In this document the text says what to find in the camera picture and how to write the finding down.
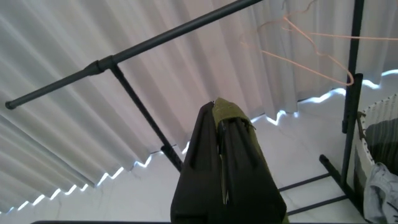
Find pale grey shorts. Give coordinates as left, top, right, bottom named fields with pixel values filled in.
left=362, top=161, right=398, bottom=222

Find white laundry basket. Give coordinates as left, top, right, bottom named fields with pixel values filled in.
left=353, top=94, right=398, bottom=218

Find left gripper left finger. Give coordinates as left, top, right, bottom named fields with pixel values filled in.
left=169, top=100, right=226, bottom=222

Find black clothes rack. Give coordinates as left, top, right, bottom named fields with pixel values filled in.
left=4, top=0, right=365, bottom=216

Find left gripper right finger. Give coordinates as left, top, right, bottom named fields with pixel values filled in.
left=217, top=117, right=287, bottom=222

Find green long-sleeved shirt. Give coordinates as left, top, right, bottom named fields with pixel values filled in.
left=211, top=97, right=290, bottom=222

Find white curtain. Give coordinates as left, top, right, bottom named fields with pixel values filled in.
left=0, top=0, right=398, bottom=215

